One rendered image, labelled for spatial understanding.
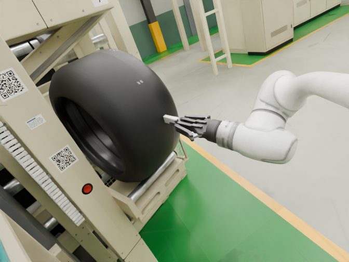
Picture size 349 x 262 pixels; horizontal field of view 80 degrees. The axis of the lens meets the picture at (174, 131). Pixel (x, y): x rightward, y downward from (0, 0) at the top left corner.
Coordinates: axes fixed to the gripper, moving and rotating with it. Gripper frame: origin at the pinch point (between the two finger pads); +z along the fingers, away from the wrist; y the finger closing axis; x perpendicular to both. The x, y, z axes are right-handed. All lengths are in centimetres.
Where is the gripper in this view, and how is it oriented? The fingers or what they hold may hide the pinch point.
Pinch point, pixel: (171, 120)
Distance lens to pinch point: 79.1
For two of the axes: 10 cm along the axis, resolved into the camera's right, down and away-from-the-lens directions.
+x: 2.0, 7.9, 5.8
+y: -5.9, 5.7, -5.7
